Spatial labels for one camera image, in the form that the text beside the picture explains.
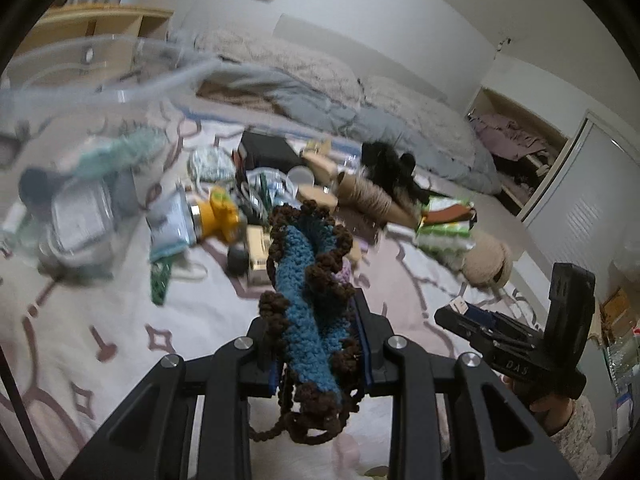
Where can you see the white sliding door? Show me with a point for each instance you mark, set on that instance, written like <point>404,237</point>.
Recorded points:
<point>590,200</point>

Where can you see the green dotted tissue pouch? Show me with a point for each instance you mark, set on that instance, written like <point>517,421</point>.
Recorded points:
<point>445,225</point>

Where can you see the person's right forearm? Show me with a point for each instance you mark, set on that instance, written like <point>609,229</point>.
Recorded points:
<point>575,435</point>

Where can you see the clear plastic storage bin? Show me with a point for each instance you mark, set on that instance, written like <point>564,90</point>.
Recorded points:
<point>90,55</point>

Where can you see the wooden bedside shelf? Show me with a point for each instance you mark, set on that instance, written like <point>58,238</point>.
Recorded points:
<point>115,25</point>

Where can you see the grey duvet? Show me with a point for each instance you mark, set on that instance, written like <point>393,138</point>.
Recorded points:
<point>375,130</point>

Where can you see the white cup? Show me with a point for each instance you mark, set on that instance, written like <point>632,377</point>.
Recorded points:
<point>300,176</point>

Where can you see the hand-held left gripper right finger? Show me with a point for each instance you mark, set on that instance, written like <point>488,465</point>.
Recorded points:
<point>364,350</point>

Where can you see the white charger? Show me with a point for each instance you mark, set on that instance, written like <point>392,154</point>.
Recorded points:
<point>457,306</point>

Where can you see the small oval wooden block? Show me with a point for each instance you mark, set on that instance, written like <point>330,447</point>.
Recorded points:
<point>317,197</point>

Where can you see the white sachet packet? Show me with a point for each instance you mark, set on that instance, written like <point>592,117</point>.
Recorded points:
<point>172,225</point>

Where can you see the large oval wooden block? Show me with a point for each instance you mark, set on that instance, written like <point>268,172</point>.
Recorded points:
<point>353,252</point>

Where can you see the cardboard box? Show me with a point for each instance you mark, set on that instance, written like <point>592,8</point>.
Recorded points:
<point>615,310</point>

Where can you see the light blue wet wipes pack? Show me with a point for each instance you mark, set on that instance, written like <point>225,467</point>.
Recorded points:
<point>115,155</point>

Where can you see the pile of clothes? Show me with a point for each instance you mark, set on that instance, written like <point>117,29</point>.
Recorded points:
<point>505,130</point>

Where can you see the black box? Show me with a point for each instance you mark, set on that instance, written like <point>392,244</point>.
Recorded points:
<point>267,150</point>

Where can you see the person's right hand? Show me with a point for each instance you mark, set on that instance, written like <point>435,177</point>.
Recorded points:
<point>550,412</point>

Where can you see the clear plastic bag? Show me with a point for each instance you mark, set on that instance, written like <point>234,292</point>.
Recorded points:
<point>80,220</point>

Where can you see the green hair clip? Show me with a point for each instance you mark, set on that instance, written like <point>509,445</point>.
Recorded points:
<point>161,280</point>

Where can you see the beige textured pillow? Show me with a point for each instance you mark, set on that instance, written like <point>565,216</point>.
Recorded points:
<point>415,110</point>
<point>280,60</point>

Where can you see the blue brown crocheted pouch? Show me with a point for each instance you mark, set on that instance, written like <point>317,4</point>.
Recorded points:
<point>305,285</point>

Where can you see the flat wooden piece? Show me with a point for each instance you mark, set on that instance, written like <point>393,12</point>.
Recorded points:
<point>320,164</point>

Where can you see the yellow toy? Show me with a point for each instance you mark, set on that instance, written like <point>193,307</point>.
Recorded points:
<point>217,215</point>

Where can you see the floral fabric pouch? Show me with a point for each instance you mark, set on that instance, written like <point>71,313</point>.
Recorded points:
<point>210,165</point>

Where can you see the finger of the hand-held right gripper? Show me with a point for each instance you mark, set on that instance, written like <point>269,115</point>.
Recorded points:
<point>505,327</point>
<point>465,332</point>

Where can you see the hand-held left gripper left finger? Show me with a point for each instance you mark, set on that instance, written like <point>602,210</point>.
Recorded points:
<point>262,370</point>

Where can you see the black feathery accessory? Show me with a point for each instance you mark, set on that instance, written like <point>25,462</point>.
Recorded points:
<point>390,165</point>

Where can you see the small tan box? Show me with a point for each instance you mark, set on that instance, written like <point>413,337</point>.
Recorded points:
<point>259,247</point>

